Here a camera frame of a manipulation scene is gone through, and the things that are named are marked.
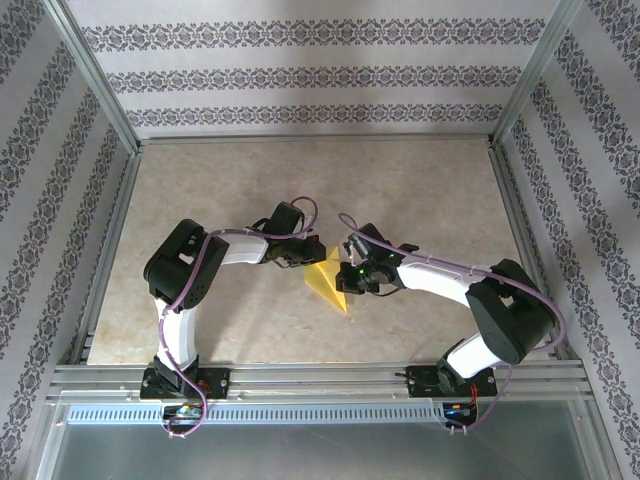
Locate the yellow paper sheet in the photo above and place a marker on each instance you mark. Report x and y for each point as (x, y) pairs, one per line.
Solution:
(325, 285)

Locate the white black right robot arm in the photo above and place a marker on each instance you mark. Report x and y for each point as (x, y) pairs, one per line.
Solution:
(435, 280)

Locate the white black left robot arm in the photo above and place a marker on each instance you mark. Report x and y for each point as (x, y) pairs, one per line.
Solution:
(245, 250)

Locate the grey metal sheet panel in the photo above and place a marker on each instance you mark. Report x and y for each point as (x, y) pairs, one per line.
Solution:
(320, 455)

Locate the small circuit board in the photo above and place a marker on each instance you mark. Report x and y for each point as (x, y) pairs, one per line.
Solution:
(182, 412)
(457, 411)

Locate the thin aluminium frame rail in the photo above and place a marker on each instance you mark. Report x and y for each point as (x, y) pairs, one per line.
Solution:
(525, 240)
(112, 235)
(320, 140)

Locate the wide aluminium frame rail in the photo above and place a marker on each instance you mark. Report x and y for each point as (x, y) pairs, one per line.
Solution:
(320, 377)

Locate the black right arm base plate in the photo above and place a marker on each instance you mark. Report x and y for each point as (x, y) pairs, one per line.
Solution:
(420, 382)

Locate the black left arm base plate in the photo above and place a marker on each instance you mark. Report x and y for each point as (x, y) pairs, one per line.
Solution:
(220, 382)

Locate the aluminium frame post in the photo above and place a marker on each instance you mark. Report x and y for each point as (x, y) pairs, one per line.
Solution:
(95, 80)
(537, 75)

